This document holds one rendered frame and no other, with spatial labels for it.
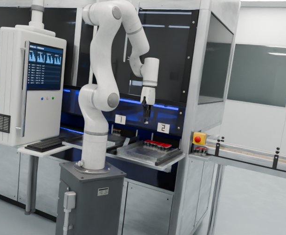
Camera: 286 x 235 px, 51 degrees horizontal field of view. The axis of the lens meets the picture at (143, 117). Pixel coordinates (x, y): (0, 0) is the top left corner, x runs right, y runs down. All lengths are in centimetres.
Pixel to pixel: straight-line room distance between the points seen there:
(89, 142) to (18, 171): 155
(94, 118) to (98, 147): 14
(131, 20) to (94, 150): 66
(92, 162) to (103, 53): 53
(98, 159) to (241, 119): 527
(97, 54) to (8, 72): 80
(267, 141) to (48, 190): 482
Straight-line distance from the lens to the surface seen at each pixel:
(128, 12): 154
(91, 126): 145
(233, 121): 657
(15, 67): 203
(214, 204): 219
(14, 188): 303
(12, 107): 205
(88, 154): 149
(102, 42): 142
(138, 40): 159
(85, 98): 148
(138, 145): 201
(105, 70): 142
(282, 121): 649
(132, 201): 226
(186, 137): 197
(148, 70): 169
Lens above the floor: 136
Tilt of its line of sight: 8 degrees down
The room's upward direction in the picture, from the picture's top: 7 degrees clockwise
